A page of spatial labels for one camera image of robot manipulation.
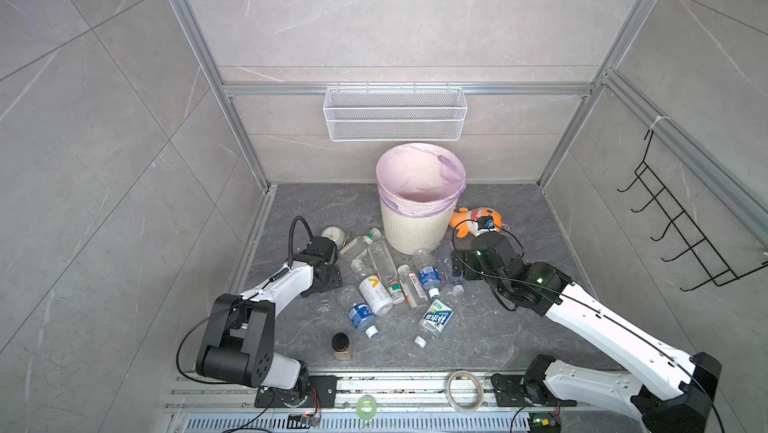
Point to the tall clear green-cap bottle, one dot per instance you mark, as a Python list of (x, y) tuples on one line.
[(384, 264)]

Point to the white bottle yellow label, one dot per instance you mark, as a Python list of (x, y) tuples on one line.
[(376, 295)]

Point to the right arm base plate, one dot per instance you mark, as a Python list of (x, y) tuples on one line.
[(512, 390)]

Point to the pink plastic bin liner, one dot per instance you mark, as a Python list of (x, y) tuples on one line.
[(420, 180)]

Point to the small round white clock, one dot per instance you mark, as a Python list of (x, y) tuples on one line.
[(336, 234)]

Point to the blue label bottle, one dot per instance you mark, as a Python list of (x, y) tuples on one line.
[(427, 272), (358, 311)]

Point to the brown jar black lid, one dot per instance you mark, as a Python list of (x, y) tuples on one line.
[(341, 346)]

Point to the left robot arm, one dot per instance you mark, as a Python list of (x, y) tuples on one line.
[(237, 346)]

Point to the green label water bottle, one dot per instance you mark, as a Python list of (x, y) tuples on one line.
[(440, 314)]

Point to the orange shark plush toy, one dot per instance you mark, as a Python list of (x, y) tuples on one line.
[(475, 221)]

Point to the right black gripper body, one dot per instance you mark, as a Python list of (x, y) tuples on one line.
[(472, 269)]

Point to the roll of clear tape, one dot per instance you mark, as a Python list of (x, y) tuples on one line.
[(464, 392)]

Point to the white wire mesh basket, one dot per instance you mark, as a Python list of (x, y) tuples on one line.
[(394, 113)]

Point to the black wire hook rack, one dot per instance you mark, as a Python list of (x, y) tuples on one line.
[(678, 219)]

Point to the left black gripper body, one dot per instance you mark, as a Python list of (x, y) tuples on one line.
[(334, 279)]

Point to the green tape roll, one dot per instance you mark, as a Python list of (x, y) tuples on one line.
[(366, 408)]

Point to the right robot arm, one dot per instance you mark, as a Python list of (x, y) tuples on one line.
[(665, 388)]

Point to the cream ribbed waste bin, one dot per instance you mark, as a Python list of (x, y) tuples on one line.
[(408, 234)]

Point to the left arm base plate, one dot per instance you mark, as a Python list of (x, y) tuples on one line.
[(313, 390)]

